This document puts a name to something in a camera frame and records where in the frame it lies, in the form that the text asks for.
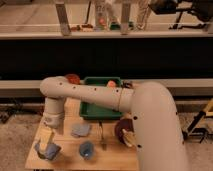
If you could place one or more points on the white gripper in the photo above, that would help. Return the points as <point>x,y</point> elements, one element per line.
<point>46,135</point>

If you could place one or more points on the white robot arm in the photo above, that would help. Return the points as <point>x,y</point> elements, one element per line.
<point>159,140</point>

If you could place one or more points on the blue cup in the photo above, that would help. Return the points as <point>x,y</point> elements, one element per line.
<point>86,150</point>

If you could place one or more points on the green plastic bin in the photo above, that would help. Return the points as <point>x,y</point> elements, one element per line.
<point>93,112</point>

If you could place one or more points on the red bowl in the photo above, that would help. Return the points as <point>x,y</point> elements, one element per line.
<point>73,78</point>

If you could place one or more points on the orange ball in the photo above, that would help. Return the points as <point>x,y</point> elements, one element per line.
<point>111,83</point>

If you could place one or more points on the dark red plate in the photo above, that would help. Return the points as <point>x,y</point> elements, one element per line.
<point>121,125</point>

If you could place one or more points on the yellow toy on plate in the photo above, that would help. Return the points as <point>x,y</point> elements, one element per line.
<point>129,138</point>

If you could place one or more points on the yellow black stand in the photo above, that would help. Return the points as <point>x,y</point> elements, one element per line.
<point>199,127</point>

